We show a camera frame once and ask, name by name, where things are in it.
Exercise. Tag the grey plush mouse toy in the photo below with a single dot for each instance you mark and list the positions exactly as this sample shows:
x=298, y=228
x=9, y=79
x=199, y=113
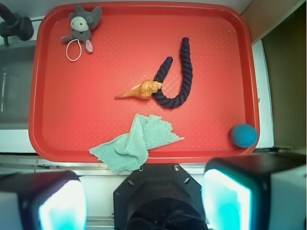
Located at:
x=82, y=23

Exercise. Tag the stainless steel sink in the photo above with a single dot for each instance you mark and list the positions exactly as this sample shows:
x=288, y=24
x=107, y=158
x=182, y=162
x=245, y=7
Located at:
x=16, y=68

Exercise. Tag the golden spiral conch shell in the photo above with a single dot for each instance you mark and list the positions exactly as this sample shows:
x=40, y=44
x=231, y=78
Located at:
x=142, y=91

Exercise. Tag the mint green cloth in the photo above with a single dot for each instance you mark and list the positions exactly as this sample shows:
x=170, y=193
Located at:
x=130, y=151

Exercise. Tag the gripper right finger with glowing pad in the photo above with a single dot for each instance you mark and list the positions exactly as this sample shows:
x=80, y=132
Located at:
x=266, y=191

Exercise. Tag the red plastic tray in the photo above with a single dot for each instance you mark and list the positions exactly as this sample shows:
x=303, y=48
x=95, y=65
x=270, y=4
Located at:
x=73, y=104

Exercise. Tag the blue textured ball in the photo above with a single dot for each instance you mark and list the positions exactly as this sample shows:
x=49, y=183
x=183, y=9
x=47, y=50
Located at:
x=244, y=136

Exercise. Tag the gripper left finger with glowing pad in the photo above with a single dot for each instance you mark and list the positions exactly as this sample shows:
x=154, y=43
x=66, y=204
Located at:
x=42, y=201

